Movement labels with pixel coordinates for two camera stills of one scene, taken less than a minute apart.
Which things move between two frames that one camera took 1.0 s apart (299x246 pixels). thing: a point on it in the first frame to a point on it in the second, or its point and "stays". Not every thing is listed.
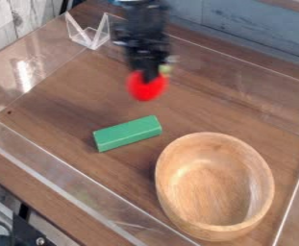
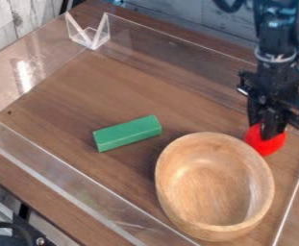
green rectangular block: [127, 133] stays
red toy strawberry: [152, 89] to [264, 146]
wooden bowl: [215, 186] stays
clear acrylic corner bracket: [91, 36] stays
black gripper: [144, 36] to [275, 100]
